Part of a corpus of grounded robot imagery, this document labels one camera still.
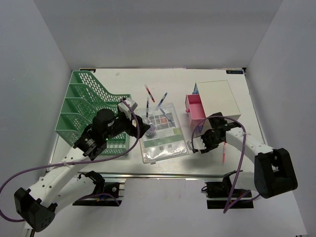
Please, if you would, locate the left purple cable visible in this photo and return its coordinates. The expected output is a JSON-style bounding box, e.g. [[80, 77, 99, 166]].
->
[[0, 98, 145, 221]]

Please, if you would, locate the xdof label sticker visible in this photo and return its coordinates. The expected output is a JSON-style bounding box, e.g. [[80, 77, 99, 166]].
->
[[226, 70, 244, 75]]

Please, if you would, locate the pink drawer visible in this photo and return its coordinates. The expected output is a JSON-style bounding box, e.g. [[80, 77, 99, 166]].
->
[[185, 94, 206, 126]]

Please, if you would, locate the pink red pen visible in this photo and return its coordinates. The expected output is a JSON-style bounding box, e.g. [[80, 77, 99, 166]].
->
[[222, 142, 226, 164]]

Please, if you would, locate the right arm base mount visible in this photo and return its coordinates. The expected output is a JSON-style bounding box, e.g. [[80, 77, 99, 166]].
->
[[201, 171, 254, 210]]

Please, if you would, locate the clear plastic document pouch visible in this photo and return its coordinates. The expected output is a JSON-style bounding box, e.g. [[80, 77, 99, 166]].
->
[[136, 103, 189, 164]]

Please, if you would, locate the white drawer cabinet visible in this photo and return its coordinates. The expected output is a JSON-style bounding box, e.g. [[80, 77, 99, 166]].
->
[[196, 80, 241, 120]]

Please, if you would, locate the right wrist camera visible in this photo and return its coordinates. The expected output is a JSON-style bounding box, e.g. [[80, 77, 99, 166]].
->
[[187, 136, 206, 153]]

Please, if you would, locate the metal table edge rail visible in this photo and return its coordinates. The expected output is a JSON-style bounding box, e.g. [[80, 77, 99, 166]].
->
[[99, 172, 224, 179]]

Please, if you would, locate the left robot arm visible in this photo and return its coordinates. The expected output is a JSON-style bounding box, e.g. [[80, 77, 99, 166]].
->
[[14, 106, 150, 232]]

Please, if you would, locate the dark blue pen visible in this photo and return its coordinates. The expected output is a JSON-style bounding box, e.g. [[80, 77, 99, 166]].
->
[[146, 97, 150, 118]]

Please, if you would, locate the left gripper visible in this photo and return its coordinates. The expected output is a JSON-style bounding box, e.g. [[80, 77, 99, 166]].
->
[[104, 111, 150, 141]]

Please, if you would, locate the blue drawer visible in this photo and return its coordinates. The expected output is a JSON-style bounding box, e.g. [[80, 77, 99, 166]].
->
[[192, 83, 199, 94]]

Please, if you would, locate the green mesh file organizer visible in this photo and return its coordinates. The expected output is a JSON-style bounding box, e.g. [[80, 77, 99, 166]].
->
[[55, 71, 131, 147]]

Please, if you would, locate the red pen with cap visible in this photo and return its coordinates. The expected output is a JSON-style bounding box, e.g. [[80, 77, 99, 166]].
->
[[144, 84, 155, 102]]

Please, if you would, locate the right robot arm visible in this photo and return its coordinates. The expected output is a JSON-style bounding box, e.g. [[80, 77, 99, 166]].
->
[[191, 113, 298, 198]]

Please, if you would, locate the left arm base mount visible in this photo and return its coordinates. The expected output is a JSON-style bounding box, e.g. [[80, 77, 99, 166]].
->
[[73, 180, 125, 207]]

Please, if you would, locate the purple tape roll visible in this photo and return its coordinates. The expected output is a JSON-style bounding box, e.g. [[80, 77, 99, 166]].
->
[[145, 123, 156, 138]]

